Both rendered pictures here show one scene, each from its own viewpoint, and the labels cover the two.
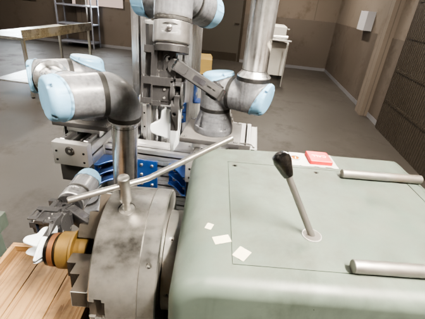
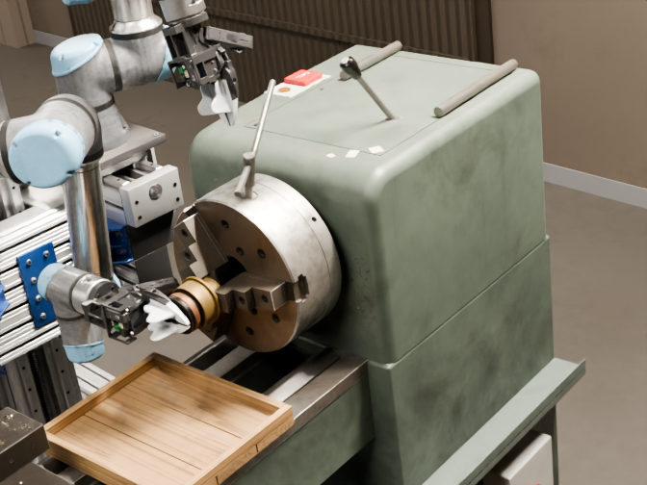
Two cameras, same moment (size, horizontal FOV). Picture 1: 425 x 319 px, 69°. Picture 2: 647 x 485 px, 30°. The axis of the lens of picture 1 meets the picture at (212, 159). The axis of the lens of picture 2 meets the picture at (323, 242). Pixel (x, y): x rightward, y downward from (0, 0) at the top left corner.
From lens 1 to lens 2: 1.84 m
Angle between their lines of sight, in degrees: 40
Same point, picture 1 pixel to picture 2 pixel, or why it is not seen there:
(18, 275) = (103, 438)
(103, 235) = (262, 220)
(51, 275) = (136, 411)
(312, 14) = not seen: outside the picture
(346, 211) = (387, 96)
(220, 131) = (123, 131)
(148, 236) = (292, 199)
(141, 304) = (329, 256)
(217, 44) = not seen: outside the picture
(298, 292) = (428, 142)
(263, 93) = not seen: hidden behind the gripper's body
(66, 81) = (61, 121)
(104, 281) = (296, 253)
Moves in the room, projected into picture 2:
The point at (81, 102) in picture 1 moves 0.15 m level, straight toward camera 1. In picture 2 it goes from (85, 139) to (163, 139)
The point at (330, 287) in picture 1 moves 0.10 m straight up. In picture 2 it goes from (440, 129) to (436, 79)
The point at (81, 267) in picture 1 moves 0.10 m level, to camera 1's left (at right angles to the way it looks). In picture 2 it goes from (243, 286) to (202, 312)
